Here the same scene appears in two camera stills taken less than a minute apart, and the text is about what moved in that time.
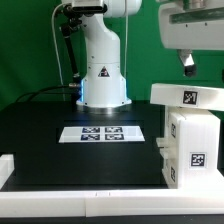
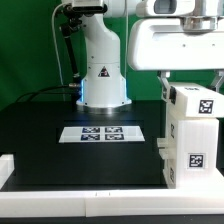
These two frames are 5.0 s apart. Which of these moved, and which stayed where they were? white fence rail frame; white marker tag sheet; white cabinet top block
Moved: white cabinet top block
Stayed: white marker tag sheet; white fence rail frame
